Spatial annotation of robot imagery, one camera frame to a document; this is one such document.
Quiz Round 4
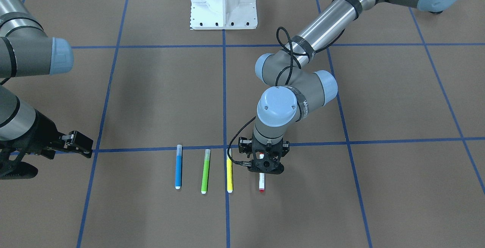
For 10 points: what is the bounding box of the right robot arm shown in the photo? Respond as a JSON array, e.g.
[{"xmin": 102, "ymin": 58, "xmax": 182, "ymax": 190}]
[{"xmin": 0, "ymin": 0, "xmax": 94, "ymax": 180}]

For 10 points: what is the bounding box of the blue marker pen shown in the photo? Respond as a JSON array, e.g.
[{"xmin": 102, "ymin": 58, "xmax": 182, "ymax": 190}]
[{"xmin": 174, "ymin": 144, "xmax": 183, "ymax": 190}]

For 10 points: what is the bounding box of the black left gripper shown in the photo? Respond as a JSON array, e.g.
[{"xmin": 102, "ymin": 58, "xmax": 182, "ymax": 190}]
[{"xmin": 238, "ymin": 137, "xmax": 290, "ymax": 175}]

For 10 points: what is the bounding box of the yellow highlighter pen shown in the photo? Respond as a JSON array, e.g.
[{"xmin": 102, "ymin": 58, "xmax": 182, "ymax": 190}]
[{"xmin": 226, "ymin": 154, "xmax": 233, "ymax": 194}]

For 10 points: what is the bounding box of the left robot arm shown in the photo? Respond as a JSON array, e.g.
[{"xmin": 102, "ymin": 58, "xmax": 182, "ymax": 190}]
[{"xmin": 226, "ymin": 0, "xmax": 457, "ymax": 174}]

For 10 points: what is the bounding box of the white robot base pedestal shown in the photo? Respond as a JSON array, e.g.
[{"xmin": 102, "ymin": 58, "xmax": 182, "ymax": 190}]
[{"xmin": 189, "ymin": 0, "xmax": 258, "ymax": 30}]

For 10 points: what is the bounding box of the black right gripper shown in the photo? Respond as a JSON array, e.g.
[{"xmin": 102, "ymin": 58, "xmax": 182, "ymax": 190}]
[{"xmin": 0, "ymin": 112, "xmax": 94, "ymax": 178}]

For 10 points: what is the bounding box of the red marker pen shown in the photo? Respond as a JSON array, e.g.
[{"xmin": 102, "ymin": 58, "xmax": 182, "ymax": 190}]
[{"xmin": 258, "ymin": 173, "xmax": 265, "ymax": 193}]

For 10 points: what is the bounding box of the brown paper table mat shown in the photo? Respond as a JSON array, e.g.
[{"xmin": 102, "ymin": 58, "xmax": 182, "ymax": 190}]
[{"xmin": 1, "ymin": 0, "xmax": 484, "ymax": 248}]

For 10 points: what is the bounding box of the green highlighter pen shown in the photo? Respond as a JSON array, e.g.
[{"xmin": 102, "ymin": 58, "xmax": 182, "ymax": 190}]
[{"xmin": 201, "ymin": 148, "xmax": 211, "ymax": 195}]

